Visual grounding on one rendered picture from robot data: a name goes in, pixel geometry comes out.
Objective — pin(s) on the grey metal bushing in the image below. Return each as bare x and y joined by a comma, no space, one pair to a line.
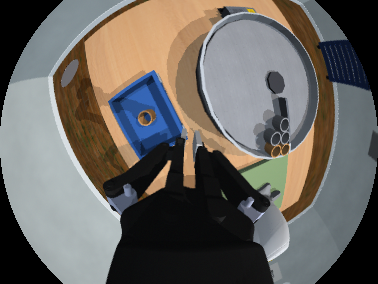
271,136
284,137
278,122

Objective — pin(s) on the bronze bushing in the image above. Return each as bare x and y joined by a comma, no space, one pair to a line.
284,149
143,121
270,149

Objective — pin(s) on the blue crate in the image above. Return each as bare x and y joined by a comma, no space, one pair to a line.
141,95

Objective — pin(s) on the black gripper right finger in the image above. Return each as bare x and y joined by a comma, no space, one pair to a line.
235,187

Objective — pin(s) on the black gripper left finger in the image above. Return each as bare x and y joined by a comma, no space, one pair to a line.
122,191

